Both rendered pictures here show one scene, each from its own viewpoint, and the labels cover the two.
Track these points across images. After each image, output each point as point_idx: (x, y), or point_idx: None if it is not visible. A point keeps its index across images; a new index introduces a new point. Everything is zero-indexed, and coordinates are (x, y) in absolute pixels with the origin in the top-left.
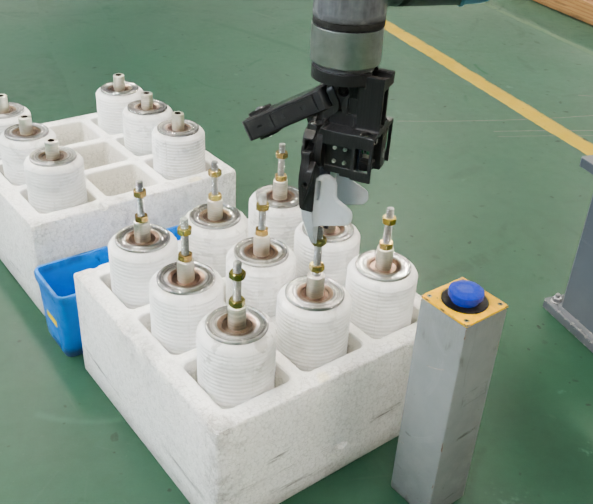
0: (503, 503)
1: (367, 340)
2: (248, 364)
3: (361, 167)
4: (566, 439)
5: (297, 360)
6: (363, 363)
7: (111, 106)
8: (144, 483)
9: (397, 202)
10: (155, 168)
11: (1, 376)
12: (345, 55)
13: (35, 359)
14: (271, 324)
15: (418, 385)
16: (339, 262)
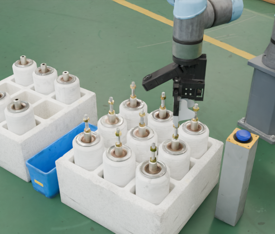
0: (258, 211)
1: (195, 160)
2: (163, 184)
3: (198, 94)
4: (270, 179)
5: (173, 176)
6: (199, 171)
7: (23, 73)
8: None
9: (156, 89)
10: (58, 100)
11: (24, 216)
12: (192, 53)
13: (35, 204)
14: (166, 165)
15: (227, 174)
16: (171, 129)
